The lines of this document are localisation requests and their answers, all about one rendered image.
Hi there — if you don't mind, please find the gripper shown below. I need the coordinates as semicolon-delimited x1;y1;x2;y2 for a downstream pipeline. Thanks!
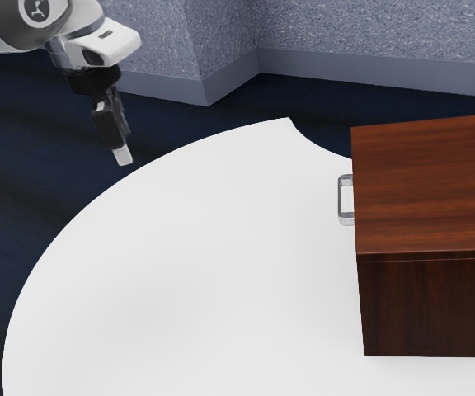
63;65;134;167

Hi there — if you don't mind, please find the dark wooden drawer cabinet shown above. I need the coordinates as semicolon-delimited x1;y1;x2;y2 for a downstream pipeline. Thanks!
336;114;475;356

